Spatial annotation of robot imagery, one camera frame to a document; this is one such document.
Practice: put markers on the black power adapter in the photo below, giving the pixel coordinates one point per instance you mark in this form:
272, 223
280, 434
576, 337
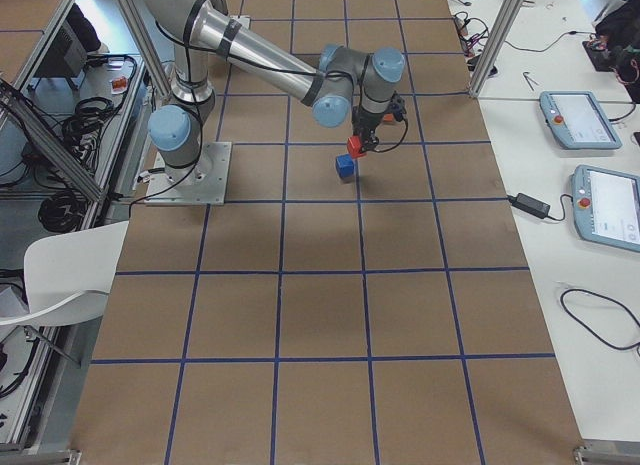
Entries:
529, 205

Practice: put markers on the aluminium frame post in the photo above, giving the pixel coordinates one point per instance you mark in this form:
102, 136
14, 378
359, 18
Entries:
498, 34

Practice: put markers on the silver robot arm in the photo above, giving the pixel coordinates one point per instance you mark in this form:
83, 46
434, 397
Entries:
345, 85

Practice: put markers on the blue wooden block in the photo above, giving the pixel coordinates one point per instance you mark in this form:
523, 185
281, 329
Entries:
345, 166

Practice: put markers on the red wooden block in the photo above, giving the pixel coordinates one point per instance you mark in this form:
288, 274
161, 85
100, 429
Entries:
355, 147

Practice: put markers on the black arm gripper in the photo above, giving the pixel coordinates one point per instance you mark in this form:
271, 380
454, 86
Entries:
367, 129

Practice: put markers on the upper teach pendant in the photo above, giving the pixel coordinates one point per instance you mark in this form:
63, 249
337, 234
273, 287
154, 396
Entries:
577, 121

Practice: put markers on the lower teach pendant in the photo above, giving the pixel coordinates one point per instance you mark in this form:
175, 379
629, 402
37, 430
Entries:
606, 206

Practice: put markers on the teach pendant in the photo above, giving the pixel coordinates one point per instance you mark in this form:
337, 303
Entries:
577, 121
606, 206

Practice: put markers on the white chair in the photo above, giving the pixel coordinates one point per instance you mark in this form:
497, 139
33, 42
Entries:
69, 277

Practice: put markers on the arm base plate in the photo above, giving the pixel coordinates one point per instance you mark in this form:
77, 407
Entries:
205, 185

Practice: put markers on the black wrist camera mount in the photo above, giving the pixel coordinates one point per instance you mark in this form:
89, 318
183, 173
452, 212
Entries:
396, 107

